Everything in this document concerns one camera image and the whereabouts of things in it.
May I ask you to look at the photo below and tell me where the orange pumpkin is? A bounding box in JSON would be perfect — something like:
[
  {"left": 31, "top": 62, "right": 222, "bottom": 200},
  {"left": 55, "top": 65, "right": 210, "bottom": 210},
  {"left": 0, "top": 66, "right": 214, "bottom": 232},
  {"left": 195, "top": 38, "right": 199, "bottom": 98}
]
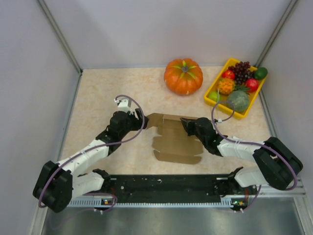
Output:
[{"left": 163, "top": 58, "right": 203, "bottom": 95}]

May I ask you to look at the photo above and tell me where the red apple right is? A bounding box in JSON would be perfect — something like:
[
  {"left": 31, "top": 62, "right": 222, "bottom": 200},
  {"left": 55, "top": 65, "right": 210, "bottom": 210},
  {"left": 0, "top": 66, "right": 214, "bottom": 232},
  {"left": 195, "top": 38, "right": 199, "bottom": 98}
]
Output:
[{"left": 245, "top": 78, "right": 259, "bottom": 93}]

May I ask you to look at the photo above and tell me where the green melon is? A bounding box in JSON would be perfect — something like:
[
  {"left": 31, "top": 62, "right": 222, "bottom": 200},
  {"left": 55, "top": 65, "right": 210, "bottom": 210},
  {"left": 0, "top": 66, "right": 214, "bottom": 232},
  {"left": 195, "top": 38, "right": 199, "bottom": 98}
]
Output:
[{"left": 227, "top": 91, "right": 250, "bottom": 112}]

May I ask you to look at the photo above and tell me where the white cable duct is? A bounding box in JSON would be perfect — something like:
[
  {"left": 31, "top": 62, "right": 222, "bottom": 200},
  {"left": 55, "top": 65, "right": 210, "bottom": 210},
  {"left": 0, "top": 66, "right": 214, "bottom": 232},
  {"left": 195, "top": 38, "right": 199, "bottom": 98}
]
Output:
[{"left": 66, "top": 196, "right": 247, "bottom": 208}]

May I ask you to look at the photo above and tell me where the brown cardboard box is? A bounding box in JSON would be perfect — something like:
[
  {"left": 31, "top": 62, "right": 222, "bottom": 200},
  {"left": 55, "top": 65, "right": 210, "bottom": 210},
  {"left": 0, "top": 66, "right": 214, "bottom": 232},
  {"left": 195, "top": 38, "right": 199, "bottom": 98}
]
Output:
[{"left": 146, "top": 113, "right": 203, "bottom": 165}]

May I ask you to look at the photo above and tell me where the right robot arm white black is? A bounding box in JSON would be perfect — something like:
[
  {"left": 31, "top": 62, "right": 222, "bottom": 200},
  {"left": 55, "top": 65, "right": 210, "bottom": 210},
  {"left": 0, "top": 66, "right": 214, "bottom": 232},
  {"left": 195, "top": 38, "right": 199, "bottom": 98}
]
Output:
[{"left": 180, "top": 117, "right": 303, "bottom": 194}]

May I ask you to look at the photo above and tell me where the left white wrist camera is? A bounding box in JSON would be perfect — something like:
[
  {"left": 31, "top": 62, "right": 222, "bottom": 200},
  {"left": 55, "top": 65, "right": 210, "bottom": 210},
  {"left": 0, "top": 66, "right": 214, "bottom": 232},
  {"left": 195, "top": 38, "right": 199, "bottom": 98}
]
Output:
[{"left": 114, "top": 98, "right": 133, "bottom": 113}]

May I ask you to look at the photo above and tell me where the dark purple grape bunch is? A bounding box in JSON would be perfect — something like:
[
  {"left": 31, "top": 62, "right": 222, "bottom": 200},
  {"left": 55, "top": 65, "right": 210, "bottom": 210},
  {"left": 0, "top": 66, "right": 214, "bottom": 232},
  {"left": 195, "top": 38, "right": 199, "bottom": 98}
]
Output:
[{"left": 228, "top": 61, "right": 254, "bottom": 85}]

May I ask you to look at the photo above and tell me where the orange pineapple toy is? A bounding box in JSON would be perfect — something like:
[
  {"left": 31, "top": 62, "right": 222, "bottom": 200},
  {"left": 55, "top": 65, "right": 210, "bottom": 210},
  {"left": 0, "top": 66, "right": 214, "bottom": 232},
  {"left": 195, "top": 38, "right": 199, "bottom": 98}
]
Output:
[{"left": 217, "top": 78, "right": 236, "bottom": 95}]

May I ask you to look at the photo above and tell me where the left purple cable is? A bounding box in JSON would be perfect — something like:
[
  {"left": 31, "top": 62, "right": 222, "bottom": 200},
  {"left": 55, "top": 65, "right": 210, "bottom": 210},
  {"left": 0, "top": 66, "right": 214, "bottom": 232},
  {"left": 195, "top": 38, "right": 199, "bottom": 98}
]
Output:
[{"left": 38, "top": 94, "right": 145, "bottom": 209}]

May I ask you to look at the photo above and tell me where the green avocado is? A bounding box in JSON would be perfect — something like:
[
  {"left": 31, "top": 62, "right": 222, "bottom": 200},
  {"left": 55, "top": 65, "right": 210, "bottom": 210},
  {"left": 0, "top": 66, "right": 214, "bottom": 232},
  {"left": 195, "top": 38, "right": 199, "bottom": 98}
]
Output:
[{"left": 253, "top": 67, "right": 268, "bottom": 80}]

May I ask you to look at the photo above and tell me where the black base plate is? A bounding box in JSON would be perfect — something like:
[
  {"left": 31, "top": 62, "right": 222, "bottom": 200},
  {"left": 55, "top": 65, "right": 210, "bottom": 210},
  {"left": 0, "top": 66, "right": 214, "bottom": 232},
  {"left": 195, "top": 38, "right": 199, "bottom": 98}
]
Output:
[{"left": 92, "top": 174, "right": 257, "bottom": 203}]

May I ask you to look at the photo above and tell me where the green lime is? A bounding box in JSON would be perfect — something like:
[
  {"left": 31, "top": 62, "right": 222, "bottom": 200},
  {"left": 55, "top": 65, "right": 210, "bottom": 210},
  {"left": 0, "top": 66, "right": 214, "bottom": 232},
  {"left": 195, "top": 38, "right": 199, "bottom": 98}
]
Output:
[{"left": 208, "top": 92, "right": 220, "bottom": 102}]

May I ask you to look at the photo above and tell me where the red apple left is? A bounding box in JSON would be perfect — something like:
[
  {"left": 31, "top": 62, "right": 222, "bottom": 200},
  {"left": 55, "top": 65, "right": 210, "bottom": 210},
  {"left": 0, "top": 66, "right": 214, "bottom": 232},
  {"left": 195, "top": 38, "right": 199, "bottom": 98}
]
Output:
[{"left": 221, "top": 70, "right": 236, "bottom": 80}]

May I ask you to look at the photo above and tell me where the red apple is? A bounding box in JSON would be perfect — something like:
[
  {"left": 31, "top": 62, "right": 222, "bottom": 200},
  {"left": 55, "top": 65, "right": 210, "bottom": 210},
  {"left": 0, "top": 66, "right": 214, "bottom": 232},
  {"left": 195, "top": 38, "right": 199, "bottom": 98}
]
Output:
[
  {"left": 221, "top": 70, "right": 236, "bottom": 80},
  {"left": 245, "top": 78, "right": 259, "bottom": 93}
]

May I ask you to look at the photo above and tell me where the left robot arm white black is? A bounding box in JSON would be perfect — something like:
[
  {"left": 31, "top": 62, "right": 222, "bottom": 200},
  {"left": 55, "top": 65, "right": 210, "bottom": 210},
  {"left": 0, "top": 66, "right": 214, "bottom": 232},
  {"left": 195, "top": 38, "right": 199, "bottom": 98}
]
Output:
[{"left": 33, "top": 108, "right": 149, "bottom": 213}]

